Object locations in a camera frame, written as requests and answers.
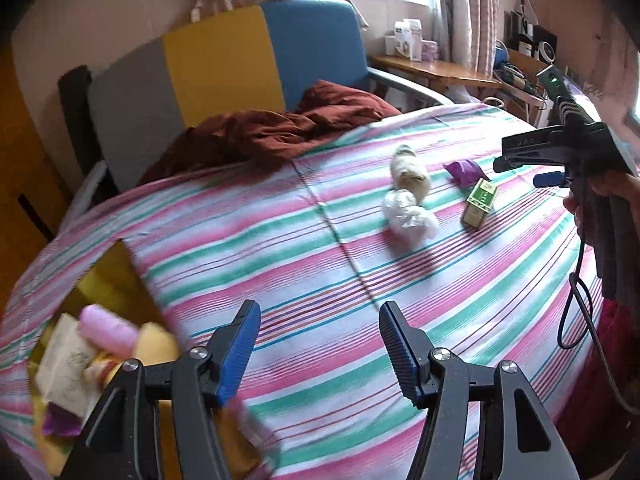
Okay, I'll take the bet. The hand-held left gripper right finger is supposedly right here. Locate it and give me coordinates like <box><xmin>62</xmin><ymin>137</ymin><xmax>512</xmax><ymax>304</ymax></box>
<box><xmin>378</xmin><ymin>301</ymin><xmax>581</xmax><ymax>480</ymax></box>

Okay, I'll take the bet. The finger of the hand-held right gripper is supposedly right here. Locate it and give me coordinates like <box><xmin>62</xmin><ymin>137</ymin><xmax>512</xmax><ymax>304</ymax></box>
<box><xmin>492</xmin><ymin>127</ymin><xmax>576</xmax><ymax>173</ymax></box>
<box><xmin>532</xmin><ymin>170</ymin><xmax>572</xmax><ymax>189</ymax></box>

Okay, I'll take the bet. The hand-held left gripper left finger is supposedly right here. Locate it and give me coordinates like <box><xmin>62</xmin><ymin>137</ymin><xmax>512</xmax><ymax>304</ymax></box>
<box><xmin>60</xmin><ymin>299</ymin><xmax>262</xmax><ymax>480</ymax></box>

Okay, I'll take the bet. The green and white small box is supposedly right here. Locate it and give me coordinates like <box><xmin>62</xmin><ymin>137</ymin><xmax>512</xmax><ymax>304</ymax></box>
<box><xmin>461</xmin><ymin>178</ymin><xmax>498</xmax><ymax>230</ymax></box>

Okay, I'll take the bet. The yellow soft block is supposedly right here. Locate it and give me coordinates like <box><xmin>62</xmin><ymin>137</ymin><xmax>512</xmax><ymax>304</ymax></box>
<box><xmin>137</xmin><ymin>322</ymin><xmax>181</xmax><ymax>361</ymax></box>

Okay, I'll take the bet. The yellow storage box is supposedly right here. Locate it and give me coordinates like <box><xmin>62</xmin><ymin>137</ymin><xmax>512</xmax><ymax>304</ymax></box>
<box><xmin>30</xmin><ymin>240</ymin><xmax>266</xmax><ymax>480</ymax></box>

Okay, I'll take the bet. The cracker packet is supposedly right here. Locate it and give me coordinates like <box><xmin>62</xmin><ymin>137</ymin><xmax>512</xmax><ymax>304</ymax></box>
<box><xmin>35</xmin><ymin>314</ymin><xmax>101</xmax><ymax>418</ymax></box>

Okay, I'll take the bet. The person's right hand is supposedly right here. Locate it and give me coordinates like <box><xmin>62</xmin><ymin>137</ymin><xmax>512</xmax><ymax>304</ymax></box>
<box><xmin>562</xmin><ymin>172</ymin><xmax>640</xmax><ymax>251</ymax></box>

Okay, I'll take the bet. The purple packet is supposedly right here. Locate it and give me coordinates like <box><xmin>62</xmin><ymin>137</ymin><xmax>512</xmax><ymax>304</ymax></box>
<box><xmin>444</xmin><ymin>159</ymin><xmax>487</xmax><ymax>183</ymax></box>

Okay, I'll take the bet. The white round fan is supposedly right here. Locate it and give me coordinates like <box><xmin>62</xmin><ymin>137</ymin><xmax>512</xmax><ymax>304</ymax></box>
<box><xmin>532</xmin><ymin>30</ymin><xmax>558</xmax><ymax>63</ymax></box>

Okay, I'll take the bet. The wooden desk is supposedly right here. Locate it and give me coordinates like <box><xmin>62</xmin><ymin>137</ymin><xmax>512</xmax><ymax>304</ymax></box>
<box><xmin>370</xmin><ymin>52</ymin><xmax>506</xmax><ymax>96</ymax></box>

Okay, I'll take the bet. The pink roll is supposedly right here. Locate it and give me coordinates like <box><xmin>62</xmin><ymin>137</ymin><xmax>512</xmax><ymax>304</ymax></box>
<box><xmin>79</xmin><ymin>305</ymin><xmax>141</xmax><ymax>356</ymax></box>

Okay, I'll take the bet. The white plastic bag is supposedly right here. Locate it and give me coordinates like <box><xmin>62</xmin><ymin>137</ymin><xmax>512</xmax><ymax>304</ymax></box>
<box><xmin>382</xmin><ymin>187</ymin><xmax>441</xmax><ymax>247</ymax></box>

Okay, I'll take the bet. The white carton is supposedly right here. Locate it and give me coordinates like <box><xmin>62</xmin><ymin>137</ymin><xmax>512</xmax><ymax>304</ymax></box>
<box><xmin>385</xmin><ymin>19</ymin><xmax>423</xmax><ymax>61</ymax></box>

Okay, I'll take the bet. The purple wrapper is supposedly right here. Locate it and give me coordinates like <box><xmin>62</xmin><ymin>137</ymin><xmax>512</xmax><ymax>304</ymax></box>
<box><xmin>42</xmin><ymin>405</ymin><xmax>83</xmax><ymax>438</ymax></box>

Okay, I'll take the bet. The red garment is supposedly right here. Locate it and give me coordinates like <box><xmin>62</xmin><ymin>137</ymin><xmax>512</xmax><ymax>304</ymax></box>
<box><xmin>557</xmin><ymin>295</ymin><xmax>640</xmax><ymax>480</ymax></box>

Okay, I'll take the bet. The red-brown blanket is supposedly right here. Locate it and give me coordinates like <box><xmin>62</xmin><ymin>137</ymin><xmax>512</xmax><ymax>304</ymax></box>
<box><xmin>137</xmin><ymin>80</ymin><xmax>403</xmax><ymax>186</ymax></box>

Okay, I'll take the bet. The armchair with colourful cushions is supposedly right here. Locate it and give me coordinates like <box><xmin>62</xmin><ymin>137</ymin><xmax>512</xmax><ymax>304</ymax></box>
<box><xmin>57</xmin><ymin>0</ymin><xmax>451</xmax><ymax>206</ymax></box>

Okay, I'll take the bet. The black cable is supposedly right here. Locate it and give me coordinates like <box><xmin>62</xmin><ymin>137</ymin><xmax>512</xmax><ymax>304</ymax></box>
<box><xmin>557</xmin><ymin>232</ymin><xmax>636</xmax><ymax>416</ymax></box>

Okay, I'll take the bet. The dark wall organizer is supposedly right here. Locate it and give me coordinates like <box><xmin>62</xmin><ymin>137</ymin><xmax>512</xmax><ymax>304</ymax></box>
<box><xmin>510</xmin><ymin>0</ymin><xmax>538</xmax><ymax>56</ymax></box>

